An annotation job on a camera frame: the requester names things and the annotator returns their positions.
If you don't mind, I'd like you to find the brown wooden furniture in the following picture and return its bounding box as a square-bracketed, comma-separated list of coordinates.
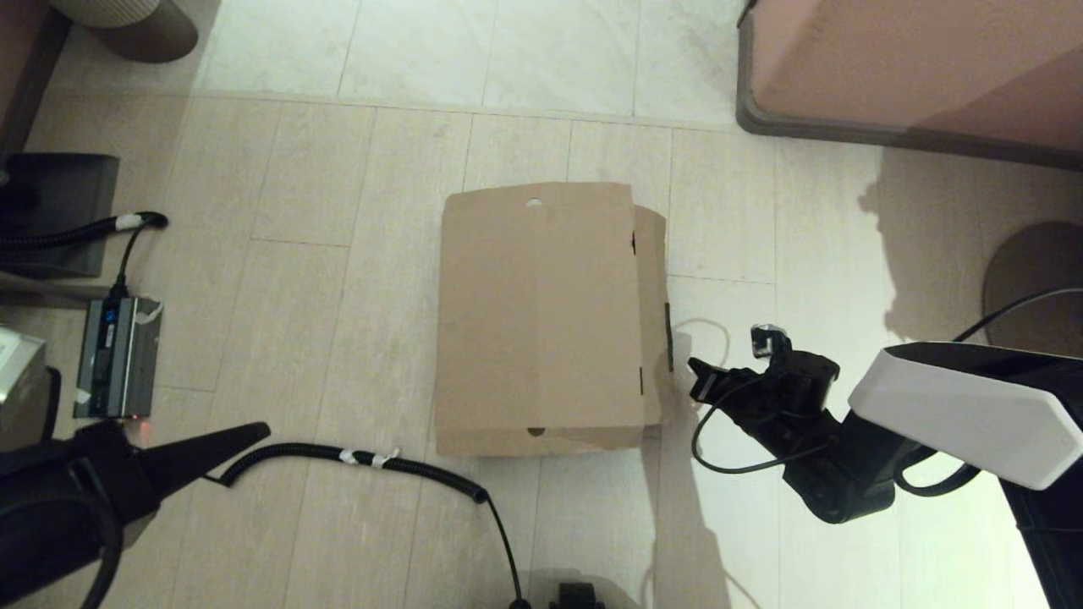
[0, 0, 74, 162]

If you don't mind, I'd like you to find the dark grey plastic bin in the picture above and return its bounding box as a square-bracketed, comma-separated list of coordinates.
[0, 152, 121, 280]

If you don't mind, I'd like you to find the round dark brown stand base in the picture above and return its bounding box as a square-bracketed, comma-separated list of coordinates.
[981, 222, 1083, 358]

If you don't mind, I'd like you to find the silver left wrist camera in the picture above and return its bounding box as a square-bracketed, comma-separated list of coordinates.
[0, 328, 48, 424]

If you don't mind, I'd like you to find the brown cardboard shoe box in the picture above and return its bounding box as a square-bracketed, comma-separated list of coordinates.
[433, 181, 678, 459]

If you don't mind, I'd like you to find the black coiled cable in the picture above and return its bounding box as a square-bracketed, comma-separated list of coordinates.
[203, 442, 532, 609]

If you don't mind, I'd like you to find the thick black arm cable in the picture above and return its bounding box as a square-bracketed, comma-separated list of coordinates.
[892, 287, 1083, 498]

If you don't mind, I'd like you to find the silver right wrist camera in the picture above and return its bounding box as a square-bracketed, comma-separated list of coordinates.
[750, 323, 794, 361]

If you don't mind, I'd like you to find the thin black camera cable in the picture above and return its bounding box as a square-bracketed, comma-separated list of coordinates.
[690, 376, 837, 475]

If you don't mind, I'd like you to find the round beige ribbed basket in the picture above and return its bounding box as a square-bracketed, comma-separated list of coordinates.
[51, 0, 201, 64]

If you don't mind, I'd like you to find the grey power inverter box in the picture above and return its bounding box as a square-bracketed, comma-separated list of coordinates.
[73, 295, 164, 420]

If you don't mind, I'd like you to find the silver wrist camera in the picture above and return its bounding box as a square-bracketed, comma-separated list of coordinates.
[750, 323, 794, 361]
[0, 328, 48, 424]

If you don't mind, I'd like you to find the black corrugated hose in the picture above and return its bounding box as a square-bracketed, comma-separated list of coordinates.
[0, 211, 170, 252]

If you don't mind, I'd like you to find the grey and black robot base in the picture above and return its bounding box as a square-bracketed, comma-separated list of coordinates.
[550, 583, 607, 609]

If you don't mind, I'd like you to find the short black power cable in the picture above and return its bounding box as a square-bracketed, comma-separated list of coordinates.
[113, 220, 168, 301]

